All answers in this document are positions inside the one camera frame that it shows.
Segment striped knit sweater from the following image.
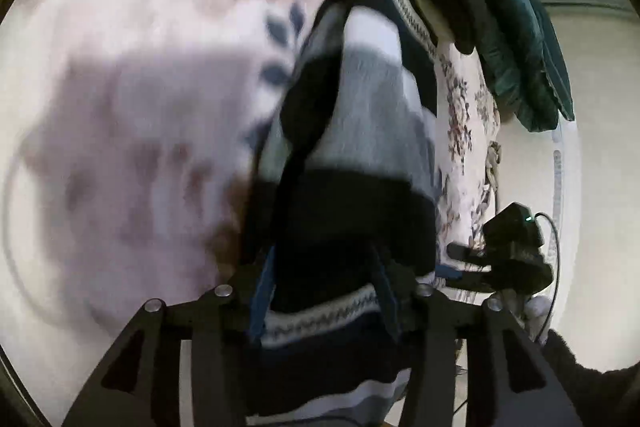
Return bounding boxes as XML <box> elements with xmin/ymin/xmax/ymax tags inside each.
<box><xmin>240</xmin><ymin>0</ymin><xmax>439</xmax><ymax>426</ymax></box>

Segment white bed headboard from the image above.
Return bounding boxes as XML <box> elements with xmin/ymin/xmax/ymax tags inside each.
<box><xmin>498</xmin><ymin>15</ymin><xmax>639</xmax><ymax>371</ymax></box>

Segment dark teal folded blanket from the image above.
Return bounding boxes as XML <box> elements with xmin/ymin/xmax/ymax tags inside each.
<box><xmin>478</xmin><ymin>0</ymin><xmax>575</xmax><ymax>132</ymax></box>

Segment floral bed sheet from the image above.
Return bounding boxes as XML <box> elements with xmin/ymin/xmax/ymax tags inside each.
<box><xmin>1</xmin><ymin>0</ymin><xmax>485</xmax><ymax>426</ymax></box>

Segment black cable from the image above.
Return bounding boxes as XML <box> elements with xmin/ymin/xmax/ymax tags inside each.
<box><xmin>531</xmin><ymin>211</ymin><xmax>562</xmax><ymax>346</ymax></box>

